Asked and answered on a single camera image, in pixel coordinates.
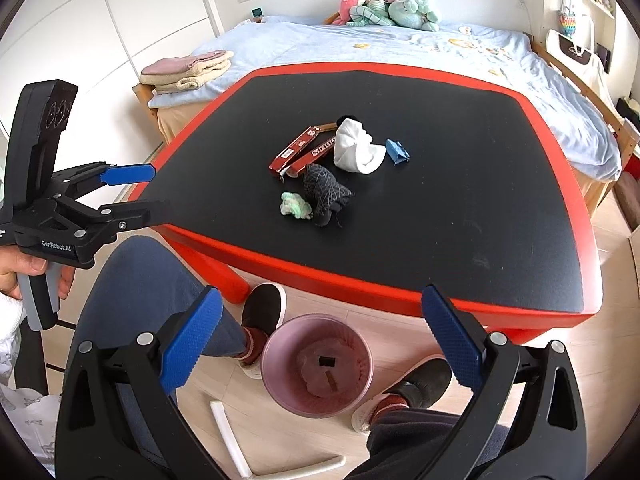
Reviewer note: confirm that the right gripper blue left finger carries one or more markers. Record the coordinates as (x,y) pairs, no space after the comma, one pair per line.
(188,337)

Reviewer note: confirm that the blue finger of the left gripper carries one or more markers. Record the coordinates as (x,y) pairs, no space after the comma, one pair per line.
(138,214)
(131,174)

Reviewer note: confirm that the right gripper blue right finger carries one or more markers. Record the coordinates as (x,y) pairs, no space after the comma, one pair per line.
(458,334)

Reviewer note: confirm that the red snack box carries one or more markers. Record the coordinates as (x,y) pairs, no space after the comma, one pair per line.
(315,154)
(286,156)

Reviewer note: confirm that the black mesh sock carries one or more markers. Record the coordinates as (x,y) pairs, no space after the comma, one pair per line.
(328,196)

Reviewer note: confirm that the blue paper scrap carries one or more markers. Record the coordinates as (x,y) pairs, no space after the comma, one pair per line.
(396,151)

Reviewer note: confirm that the white cloth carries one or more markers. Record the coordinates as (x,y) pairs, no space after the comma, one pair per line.
(354,150)

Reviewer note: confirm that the pink trash bin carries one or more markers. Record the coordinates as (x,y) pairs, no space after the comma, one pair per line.
(316,366)

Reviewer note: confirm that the person's left hand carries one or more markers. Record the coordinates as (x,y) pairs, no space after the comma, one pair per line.
(14,262)

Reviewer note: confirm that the right black slipper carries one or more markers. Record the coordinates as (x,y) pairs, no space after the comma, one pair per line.
(421,387)

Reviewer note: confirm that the black slipper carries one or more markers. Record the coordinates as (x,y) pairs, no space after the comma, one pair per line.
(421,387)
(263,313)

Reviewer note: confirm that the left black slipper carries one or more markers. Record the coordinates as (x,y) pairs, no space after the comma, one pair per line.
(263,313)

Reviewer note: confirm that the person's right leg dark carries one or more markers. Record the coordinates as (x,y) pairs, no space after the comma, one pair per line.
(401,441)

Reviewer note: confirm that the folded towels stack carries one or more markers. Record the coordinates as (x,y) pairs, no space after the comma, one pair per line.
(186,73)

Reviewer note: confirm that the white wardrobe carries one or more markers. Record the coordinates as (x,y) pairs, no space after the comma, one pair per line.
(102,46)

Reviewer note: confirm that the small teal clock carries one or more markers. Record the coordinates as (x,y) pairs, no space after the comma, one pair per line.
(257,14)

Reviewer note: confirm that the bed with blue sheet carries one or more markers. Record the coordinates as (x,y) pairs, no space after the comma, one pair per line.
(595,139)

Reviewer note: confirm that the striped green plush toy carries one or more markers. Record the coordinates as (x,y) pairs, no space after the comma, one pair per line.
(374,12)

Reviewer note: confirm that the white tote bag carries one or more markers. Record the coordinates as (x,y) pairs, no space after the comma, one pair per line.
(573,43)

